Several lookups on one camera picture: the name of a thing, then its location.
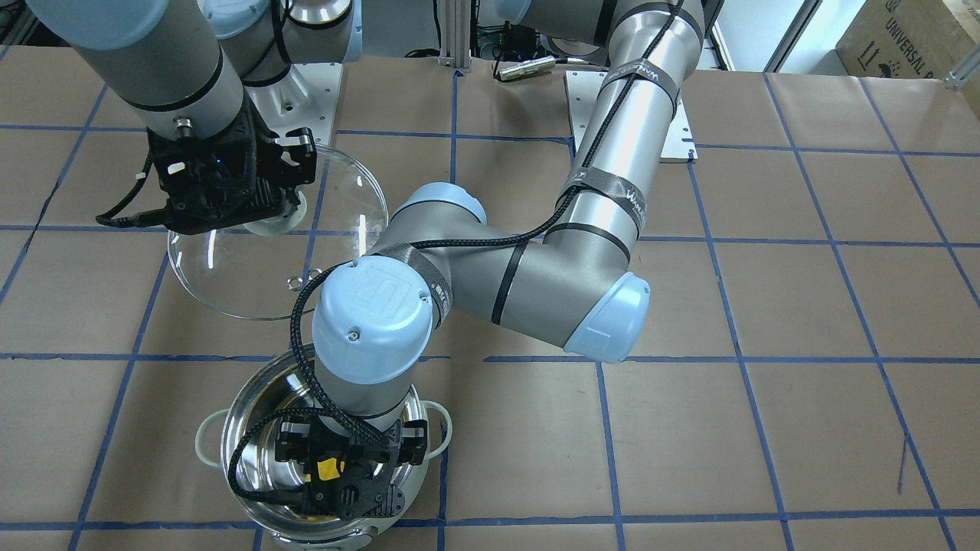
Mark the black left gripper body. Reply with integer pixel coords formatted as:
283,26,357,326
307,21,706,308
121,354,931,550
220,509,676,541
299,429,407,522

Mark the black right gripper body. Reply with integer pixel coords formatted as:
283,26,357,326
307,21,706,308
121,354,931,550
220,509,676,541
147,107,296,234

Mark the yellow corn cob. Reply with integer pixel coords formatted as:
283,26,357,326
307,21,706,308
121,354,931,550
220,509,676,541
303,458,345,484

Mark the glass pot lid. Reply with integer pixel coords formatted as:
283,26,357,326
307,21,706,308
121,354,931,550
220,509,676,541
168,145,389,321

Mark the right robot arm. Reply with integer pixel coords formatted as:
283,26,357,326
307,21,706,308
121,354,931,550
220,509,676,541
28,1,363,235

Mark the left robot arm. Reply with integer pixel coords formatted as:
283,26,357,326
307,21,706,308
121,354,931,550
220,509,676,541
225,1,706,520

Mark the pale green steel pot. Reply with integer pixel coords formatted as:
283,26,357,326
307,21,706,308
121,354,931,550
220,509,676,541
195,352,452,550

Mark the silver cylinder connector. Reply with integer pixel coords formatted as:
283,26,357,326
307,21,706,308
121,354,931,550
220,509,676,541
493,56,557,83

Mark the cardboard box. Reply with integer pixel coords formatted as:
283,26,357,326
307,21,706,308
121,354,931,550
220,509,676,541
836,1,979,78

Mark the black braided cable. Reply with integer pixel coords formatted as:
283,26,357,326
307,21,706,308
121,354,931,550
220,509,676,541
226,0,686,506

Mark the aluminium frame post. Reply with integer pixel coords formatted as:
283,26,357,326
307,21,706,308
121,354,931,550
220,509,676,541
436,1,477,73

